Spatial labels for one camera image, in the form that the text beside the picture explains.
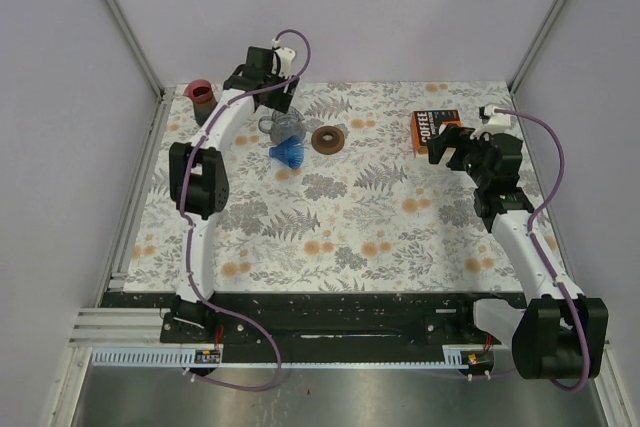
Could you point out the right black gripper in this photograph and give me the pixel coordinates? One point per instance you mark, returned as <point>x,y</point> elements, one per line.
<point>455,137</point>

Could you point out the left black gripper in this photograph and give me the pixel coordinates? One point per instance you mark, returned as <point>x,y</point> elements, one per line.
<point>280,101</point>

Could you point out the orange coffee filter box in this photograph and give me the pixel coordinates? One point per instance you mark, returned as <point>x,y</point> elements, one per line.
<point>428,124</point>

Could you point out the clear glass carafe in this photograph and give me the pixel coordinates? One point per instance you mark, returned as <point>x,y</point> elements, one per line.
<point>280,126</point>

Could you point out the blue cone dripper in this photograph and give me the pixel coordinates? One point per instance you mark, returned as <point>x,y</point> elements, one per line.
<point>290,152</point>

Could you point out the brown wooden ring holder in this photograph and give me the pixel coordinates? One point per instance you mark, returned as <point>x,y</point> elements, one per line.
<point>328,140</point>

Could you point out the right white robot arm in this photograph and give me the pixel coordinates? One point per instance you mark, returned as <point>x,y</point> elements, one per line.
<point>560,334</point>

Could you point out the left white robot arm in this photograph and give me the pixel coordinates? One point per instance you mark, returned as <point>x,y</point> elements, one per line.
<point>199,185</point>

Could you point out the red topped dark flask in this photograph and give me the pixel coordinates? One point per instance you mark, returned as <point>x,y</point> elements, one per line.
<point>200,93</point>

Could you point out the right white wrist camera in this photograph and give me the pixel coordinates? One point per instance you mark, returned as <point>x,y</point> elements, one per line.
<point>495,120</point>

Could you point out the aluminium frame rail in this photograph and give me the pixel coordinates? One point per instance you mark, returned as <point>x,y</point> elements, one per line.
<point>118,15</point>

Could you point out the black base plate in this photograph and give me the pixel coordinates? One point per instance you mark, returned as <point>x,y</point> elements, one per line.
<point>336,326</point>

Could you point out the white slotted cable duct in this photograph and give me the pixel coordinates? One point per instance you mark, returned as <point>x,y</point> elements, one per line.
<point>192,357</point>

